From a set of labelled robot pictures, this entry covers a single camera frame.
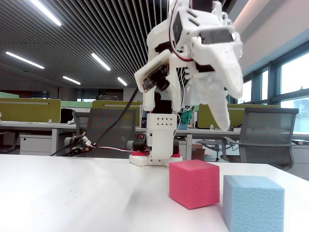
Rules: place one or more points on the white drawer pedestal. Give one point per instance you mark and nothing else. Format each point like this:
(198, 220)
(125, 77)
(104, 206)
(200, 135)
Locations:
(36, 145)

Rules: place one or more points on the red foam cube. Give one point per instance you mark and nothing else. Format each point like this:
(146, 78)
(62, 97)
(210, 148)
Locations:
(193, 186)

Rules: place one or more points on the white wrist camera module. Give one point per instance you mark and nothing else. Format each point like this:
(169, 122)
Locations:
(152, 72)

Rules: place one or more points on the teal figurine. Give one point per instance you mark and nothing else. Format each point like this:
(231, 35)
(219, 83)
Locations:
(186, 117)

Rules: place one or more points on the brown cardboard box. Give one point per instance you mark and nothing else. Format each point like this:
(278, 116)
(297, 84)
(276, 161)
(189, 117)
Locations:
(198, 153)

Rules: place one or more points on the long ceiling light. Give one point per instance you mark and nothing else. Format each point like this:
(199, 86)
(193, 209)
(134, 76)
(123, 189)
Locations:
(122, 81)
(101, 62)
(71, 80)
(47, 13)
(24, 60)

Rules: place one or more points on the grey mesh office chair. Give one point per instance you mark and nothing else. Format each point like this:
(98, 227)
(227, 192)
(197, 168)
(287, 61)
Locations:
(265, 125)
(106, 128)

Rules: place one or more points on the small controller circuit board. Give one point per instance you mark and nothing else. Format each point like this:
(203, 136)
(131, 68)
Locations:
(80, 142)

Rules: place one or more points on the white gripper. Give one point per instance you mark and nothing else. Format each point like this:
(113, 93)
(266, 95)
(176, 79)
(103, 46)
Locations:
(212, 51)

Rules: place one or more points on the blue foam cube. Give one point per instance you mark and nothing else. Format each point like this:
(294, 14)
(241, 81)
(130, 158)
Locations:
(253, 207)

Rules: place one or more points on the olive green desk partition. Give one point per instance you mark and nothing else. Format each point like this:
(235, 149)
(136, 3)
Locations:
(253, 106)
(29, 111)
(108, 104)

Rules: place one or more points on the black bag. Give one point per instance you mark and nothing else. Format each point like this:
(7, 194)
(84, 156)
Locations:
(66, 116)

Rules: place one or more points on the white office desk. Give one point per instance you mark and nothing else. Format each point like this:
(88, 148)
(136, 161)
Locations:
(200, 132)
(36, 125)

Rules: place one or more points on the white fixed gripper finger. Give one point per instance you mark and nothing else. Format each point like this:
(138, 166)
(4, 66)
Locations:
(217, 106)

